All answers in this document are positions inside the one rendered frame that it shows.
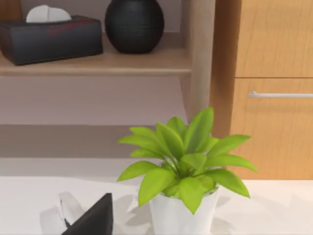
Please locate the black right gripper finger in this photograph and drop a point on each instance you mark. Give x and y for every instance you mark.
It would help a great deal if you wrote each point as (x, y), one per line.
(97, 216)

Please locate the green plant in white pot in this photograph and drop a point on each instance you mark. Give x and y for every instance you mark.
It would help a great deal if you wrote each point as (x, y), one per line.
(181, 176)

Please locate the open wooden shelf unit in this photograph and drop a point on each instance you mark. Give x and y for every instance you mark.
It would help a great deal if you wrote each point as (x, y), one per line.
(122, 73)

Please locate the black tissue box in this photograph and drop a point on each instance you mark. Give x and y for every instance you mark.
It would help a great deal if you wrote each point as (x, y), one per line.
(49, 40)

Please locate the wooden drawer front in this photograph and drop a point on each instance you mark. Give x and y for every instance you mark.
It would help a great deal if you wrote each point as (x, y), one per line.
(271, 132)

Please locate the black round vase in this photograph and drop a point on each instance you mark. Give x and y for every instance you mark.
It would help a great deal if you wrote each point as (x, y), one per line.
(134, 24)

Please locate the wooden cupboard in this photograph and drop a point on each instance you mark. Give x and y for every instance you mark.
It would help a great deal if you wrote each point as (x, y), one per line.
(264, 98)

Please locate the wooden cupboard door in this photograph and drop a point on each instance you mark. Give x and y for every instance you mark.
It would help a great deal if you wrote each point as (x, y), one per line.
(276, 36)

